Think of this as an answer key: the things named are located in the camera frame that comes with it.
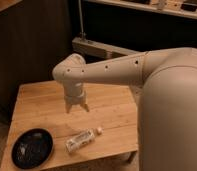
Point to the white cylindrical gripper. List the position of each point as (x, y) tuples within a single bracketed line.
[(74, 94)]

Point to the clear plastic bottle white label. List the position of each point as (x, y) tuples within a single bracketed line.
[(83, 138)]

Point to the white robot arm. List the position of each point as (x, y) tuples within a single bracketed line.
[(167, 110)]

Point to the black ceramic bowl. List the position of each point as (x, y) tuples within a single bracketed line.
[(32, 148)]

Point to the wooden table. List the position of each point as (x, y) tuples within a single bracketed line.
[(41, 105)]

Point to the metal vertical pole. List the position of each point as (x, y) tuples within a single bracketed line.
[(82, 32)]

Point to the upper wooden shelf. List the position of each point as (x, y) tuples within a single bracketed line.
[(147, 8)]

